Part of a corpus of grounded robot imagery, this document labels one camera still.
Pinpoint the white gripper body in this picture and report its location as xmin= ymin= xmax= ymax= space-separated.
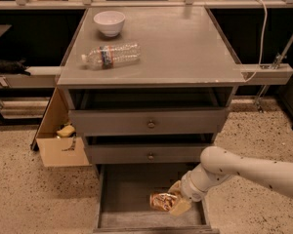
xmin=181 ymin=171 xmax=209 ymax=202

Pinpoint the grey drawer cabinet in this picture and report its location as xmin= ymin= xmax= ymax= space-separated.
xmin=56 ymin=6 xmax=247 ymax=168

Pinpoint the open cardboard box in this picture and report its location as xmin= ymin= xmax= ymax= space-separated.
xmin=34 ymin=88 xmax=89 ymax=167

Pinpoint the white ceramic bowl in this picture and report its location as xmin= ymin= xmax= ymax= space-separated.
xmin=94 ymin=11 xmax=125 ymax=37

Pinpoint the clear plastic water bottle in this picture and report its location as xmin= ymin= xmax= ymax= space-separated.
xmin=81 ymin=42 xmax=141 ymax=68

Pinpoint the yellow sponge in box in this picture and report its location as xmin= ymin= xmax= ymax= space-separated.
xmin=57 ymin=125 xmax=75 ymax=137

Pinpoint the white hanging cable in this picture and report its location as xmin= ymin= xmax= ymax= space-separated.
xmin=245 ymin=0 xmax=269 ymax=83

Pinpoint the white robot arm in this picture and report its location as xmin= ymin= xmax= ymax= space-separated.
xmin=169 ymin=146 xmax=293 ymax=216

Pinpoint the middle grey drawer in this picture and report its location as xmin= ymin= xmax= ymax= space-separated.
xmin=84 ymin=134 xmax=215 ymax=164

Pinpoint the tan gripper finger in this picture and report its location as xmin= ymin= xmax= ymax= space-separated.
xmin=168 ymin=180 xmax=181 ymax=195
xmin=169 ymin=199 xmax=191 ymax=216

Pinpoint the black cloth on shelf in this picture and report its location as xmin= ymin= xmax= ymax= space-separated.
xmin=0 ymin=59 xmax=30 ymax=76

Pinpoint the bottom grey open drawer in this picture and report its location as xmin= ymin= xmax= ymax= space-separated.
xmin=93 ymin=163 xmax=220 ymax=234

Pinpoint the top grey drawer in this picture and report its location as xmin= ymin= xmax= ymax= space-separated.
xmin=68 ymin=88 xmax=230 ymax=136

